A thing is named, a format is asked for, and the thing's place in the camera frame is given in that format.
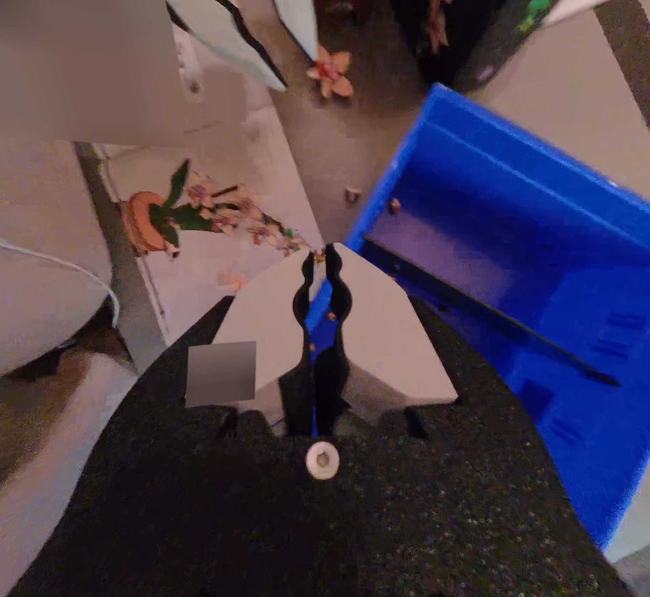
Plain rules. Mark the small brown toy brick piece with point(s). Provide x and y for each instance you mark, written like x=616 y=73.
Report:
x=394 y=206

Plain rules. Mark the toy brick orchid flower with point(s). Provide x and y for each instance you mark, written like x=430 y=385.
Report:
x=332 y=74

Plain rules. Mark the black orchid print box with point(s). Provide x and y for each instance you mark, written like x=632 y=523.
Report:
x=472 y=8

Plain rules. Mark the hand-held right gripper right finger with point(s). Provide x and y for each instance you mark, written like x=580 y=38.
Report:
x=391 y=343

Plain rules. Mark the blue plastic bin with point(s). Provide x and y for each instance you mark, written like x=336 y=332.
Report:
x=508 y=231

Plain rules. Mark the small tan toy brick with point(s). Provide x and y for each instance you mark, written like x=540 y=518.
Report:
x=353 y=194

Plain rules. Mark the open instruction booklet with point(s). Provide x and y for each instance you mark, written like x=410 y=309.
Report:
x=243 y=140

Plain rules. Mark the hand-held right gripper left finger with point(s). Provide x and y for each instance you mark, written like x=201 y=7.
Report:
x=264 y=317

